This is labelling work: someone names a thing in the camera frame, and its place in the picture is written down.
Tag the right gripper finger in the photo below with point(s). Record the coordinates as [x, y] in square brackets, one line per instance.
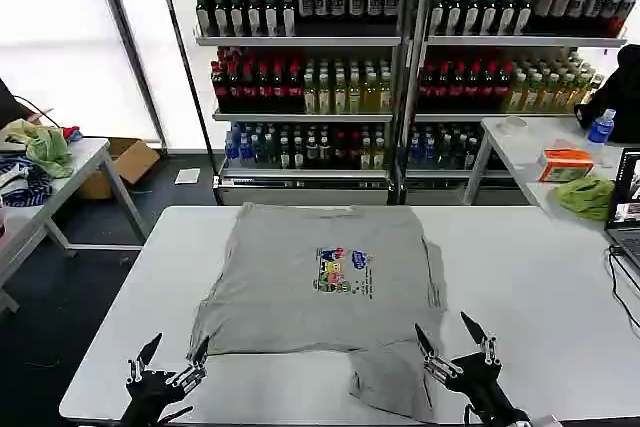
[485, 344]
[432, 359]

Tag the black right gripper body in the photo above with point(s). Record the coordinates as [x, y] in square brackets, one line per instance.
[480, 382]

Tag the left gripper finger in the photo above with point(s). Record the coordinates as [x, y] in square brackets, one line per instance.
[145, 354]
[192, 372]

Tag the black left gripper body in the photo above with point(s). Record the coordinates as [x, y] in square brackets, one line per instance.
[150, 397]

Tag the grey printed t-shirt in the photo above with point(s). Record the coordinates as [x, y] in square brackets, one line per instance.
[300, 307]

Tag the bright green folded cloth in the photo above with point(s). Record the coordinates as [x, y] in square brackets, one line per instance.
[585, 197]

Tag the white sheet on floor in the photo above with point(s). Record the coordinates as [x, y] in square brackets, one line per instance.
[188, 177]

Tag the brown cardboard box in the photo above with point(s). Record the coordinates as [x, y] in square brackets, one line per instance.
[130, 159]

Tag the orange tissue box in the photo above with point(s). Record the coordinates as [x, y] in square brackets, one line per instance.
[565, 164]

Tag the grey table with tissue box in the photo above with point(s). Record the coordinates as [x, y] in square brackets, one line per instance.
[525, 147]

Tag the black laptop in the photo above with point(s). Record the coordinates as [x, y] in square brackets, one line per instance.
[627, 197]

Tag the blue white striped cloth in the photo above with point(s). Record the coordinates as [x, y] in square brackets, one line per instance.
[25, 182]

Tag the grey side table with clothes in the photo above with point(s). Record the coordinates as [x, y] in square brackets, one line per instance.
[85, 152]

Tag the light green crumpled cloth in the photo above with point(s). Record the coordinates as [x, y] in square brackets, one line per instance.
[47, 152]

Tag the red and blue cloth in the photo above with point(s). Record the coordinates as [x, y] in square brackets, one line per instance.
[72, 134]

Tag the blue-capped water bottle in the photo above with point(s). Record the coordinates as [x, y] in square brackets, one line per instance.
[600, 129]

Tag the pale yellow cloth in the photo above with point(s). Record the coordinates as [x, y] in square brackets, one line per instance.
[15, 134]

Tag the bottle shelf with grey-capped rows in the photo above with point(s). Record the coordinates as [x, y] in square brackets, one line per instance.
[465, 82]

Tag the thin black metal pole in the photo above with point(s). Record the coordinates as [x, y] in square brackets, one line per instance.
[187, 77]

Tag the person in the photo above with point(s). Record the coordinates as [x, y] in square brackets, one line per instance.
[12, 107]
[620, 97]

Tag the bottle shelf with green-capped rows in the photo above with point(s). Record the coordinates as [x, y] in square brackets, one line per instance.
[300, 92]

